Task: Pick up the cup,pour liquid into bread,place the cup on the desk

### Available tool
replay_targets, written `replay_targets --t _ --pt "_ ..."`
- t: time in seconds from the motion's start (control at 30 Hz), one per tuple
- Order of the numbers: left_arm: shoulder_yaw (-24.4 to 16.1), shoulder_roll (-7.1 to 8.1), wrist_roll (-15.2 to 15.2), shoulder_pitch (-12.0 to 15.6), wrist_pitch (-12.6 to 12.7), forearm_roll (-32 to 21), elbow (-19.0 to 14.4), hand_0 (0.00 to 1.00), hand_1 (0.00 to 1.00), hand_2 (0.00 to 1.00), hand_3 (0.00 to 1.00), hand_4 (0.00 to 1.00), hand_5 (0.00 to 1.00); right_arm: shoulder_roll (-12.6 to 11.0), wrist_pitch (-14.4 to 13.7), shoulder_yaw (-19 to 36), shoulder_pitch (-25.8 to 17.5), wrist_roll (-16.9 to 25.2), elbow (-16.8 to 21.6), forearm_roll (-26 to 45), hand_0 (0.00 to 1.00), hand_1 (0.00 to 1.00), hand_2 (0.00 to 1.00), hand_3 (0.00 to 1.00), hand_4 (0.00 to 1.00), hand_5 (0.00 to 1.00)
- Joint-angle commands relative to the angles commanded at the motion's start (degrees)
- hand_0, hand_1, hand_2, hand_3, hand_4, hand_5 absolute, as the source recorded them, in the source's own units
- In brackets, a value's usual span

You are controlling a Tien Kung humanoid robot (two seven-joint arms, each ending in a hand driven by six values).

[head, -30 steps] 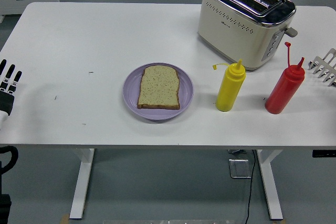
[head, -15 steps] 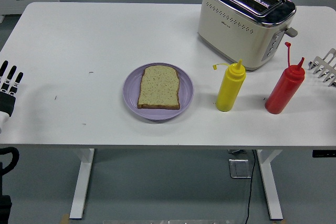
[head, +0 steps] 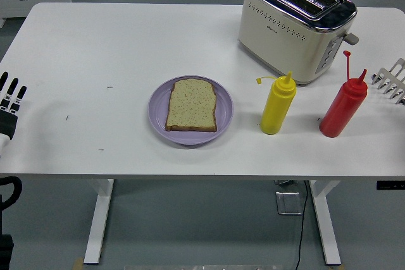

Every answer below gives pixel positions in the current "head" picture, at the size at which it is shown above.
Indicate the white table leg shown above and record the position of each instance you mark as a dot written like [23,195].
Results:
[326,219]
[98,219]

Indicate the red squeeze bottle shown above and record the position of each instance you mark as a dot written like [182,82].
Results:
[343,108]

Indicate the metal floor socket plate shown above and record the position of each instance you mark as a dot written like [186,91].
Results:
[289,203]

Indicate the yellow squeeze bottle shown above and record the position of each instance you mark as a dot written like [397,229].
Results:
[278,108]

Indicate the cream and chrome toaster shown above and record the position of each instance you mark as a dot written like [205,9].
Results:
[284,45]

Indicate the black table control panel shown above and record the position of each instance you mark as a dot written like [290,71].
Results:
[390,185]

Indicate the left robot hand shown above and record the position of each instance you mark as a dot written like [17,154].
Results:
[7,121]

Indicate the slice of bread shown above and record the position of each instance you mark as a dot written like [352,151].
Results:
[193,105]

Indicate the metal toast rack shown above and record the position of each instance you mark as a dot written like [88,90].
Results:
[394,80]

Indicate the purple plate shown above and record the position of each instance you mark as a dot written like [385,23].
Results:
[158,118]

